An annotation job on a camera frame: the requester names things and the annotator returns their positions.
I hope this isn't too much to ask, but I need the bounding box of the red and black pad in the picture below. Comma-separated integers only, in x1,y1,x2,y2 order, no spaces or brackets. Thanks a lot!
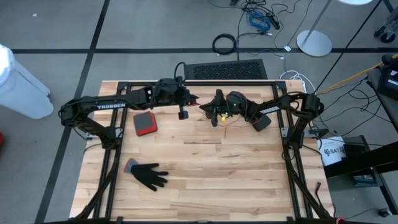
132,111,159,137

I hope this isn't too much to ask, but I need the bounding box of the brown strap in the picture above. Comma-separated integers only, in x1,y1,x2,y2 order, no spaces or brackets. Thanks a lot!
313,181,323,202

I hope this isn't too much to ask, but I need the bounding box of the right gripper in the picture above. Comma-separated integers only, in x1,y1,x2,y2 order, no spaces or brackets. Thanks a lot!
198,89,231,128

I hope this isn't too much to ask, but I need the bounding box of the grey round-base stand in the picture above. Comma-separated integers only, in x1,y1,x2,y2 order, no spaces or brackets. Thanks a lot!
295,0,333,58

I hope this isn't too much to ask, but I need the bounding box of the black caster wheel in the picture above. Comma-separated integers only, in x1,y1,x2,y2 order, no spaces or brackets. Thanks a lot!
374,12,398,44

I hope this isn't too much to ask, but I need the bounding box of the coiled black floor cable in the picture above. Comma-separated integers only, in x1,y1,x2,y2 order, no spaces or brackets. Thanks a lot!
211,33,238,56

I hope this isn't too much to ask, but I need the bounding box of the red cord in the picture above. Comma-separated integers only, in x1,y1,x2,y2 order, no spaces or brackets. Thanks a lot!
203,108,261,139

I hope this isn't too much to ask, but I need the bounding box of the white bagged bin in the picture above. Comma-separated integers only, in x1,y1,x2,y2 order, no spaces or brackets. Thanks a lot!
0,43,54,120

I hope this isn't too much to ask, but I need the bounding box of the yellow floor cable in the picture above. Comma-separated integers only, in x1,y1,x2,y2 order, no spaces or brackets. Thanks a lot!
310,53,398,97

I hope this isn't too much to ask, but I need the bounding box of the white round disc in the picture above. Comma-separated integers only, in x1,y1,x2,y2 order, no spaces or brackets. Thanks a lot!
337,0,374,6

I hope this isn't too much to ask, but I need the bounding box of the grey side table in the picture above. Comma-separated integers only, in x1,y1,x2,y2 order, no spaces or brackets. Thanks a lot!
366,68,398,134

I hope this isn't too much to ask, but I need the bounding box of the black box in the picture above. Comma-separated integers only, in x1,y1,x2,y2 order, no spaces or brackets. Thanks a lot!
343,135,371,156

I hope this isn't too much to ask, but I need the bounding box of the stack of books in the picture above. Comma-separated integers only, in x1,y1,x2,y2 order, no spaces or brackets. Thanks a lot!
353,174,379,187

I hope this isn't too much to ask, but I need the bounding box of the black electronic device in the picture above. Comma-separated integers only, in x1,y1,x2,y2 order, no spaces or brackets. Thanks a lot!
377,53,398,101

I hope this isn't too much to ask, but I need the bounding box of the black aluminium frame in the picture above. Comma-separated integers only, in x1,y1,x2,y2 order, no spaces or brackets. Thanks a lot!
70,80,335,224

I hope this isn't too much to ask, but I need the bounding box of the black zip case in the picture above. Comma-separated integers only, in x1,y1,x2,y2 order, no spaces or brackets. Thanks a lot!
248,113,272,133

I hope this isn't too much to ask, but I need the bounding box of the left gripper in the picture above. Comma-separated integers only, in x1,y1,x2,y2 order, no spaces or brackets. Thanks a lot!
154,77,198,121

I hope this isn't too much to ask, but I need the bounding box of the black glove grey cuff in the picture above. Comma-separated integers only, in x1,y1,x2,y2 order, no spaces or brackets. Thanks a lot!
123,157,169,192

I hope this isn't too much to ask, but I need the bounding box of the blue floor cable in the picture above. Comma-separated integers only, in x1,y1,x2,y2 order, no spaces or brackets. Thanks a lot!
248,11,272,32

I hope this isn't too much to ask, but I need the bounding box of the black floor vent grille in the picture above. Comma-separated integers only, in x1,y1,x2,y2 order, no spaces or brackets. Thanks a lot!
183,58,269,80

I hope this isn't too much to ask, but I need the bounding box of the white floor cable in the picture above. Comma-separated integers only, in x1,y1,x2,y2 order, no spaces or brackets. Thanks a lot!
279,70,317,94

